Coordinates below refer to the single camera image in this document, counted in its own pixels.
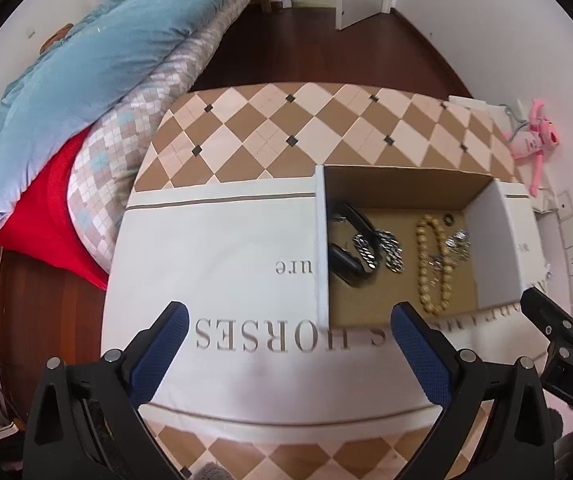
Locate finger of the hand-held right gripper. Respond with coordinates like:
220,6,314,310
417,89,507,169
519,285,573,356

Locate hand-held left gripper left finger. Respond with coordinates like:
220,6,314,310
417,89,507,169
23,301,190,480

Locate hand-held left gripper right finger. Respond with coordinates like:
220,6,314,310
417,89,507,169
391,301,550,480

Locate cardboard box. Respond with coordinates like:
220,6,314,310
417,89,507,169
314,164,550,330

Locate wooden bead bracelet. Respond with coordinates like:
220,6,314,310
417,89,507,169
415,215,456,317

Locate thick silver chain bracelet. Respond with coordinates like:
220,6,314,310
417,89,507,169
351,230,406,275

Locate thin silver chain bracelet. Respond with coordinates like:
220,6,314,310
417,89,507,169
429,229,472,286

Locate checkered printed tablecloth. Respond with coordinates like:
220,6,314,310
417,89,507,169
100,82,550,480

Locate pink plush toy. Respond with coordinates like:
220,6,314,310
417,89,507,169
504,99,562,196

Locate red bed sheet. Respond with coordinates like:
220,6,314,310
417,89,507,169
0,130,112,291

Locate checkered mattress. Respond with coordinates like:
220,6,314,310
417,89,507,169
66,0,272,273

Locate light blue blanket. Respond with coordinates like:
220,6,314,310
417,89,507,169
0,0,267,243

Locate brown plush toy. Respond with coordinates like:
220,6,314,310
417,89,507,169
39,23,74,54

